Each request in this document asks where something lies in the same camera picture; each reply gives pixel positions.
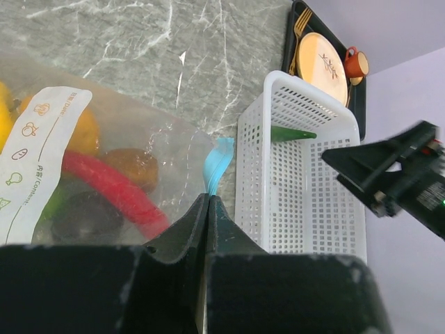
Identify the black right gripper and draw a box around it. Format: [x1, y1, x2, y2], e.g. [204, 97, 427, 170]
[321, 120, 444, 239]

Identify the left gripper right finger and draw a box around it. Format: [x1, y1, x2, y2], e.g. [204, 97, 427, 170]
[207, 196, 392, 333]

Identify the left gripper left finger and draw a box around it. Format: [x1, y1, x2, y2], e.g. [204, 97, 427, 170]
[1, 194, 209, 333]

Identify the dark purple mangosteen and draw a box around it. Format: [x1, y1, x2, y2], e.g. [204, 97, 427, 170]
[51, 191, 124, 245]

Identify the green apple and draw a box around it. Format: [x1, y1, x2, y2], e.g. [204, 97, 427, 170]
[40, 186, 69, 221]

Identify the green chili pepper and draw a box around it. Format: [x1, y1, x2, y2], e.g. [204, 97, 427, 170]
[270, 126, 317, 143]

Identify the red chili pepper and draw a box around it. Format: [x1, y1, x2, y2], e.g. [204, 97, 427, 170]
[62, 150, 170, 239]

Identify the clear zip top bag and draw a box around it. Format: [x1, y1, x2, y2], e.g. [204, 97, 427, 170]
[1, 49, 234, 245]

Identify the brown kiwi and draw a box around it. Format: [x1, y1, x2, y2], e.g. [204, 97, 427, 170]
[100, 148, 159, 193]

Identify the orange mango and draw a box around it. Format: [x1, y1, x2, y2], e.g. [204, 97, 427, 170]
[6, 87, 100, 162]

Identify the yellow orange fruit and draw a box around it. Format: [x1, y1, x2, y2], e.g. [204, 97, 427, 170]
[0, 82, 16, 150]

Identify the black serving tray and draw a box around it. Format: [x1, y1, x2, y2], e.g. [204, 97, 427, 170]
[281, 1, 366, 140]

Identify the white plastic basket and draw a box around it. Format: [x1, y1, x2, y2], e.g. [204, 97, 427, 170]
[235, 70, 367, 260]

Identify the gold spoon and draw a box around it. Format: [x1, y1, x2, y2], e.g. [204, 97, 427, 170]
[350, 77, 363, 86]

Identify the orange coffee cup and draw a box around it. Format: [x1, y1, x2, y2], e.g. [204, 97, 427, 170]
[343, 47, 369, 78]

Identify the cream orange plate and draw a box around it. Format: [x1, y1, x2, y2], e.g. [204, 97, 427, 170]
[297, 32, 348, 106]

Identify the gold fork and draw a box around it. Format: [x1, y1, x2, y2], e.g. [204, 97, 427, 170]
[289, 8, 312, 76]

